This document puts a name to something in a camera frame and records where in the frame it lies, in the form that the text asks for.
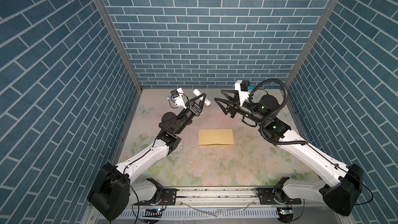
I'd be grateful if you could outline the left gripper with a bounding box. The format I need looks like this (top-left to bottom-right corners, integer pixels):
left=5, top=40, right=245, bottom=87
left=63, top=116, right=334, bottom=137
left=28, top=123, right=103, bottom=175
left=172, top=94, right=204, bottom=137

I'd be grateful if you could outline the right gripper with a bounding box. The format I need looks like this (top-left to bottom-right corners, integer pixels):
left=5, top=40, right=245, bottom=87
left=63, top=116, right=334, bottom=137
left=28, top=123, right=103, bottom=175
left=217, top=89, right=266, bottom=127

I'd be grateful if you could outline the yellow envelope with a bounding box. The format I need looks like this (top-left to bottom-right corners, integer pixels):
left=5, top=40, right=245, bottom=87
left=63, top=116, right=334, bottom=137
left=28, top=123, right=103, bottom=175
left=198, top=129, right=234, bottom=146

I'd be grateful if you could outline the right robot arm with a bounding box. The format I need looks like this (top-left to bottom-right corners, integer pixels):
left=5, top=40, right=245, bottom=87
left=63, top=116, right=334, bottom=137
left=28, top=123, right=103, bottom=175
left=214, top=90, right=363, bottom=216

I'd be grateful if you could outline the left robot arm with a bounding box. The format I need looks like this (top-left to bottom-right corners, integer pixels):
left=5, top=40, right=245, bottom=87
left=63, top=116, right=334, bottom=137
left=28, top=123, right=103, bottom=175
left=87, top=93, right=207, bottom=222

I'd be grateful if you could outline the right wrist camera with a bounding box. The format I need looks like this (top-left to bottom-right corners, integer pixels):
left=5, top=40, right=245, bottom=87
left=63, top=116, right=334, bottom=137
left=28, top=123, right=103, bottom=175
left=234, top=80, right=250, bottom=106

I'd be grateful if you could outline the black corrugated cable hose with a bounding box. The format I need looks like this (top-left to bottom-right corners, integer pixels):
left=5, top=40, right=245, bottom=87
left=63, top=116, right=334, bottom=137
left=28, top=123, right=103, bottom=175
left=248, top=78, right=308, bottom=146

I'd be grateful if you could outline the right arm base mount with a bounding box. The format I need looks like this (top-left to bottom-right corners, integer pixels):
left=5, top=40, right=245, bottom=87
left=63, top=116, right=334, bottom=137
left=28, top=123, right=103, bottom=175
left=254, top=187, right=302, bottom=205

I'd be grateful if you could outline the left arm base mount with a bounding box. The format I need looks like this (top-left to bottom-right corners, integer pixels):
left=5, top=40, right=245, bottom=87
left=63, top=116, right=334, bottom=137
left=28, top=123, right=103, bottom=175
left=134, top=188, right=177, bottom=206

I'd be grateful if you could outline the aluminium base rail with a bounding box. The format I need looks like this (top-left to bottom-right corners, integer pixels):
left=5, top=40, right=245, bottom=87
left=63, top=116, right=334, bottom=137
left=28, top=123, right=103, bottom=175
left=83, top=187, right=353, bottom=224

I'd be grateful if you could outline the white vented cable duct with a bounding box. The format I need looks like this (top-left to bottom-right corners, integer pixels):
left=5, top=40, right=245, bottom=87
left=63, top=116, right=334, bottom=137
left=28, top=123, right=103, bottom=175
left=124, top=208, right=280, bottom=220

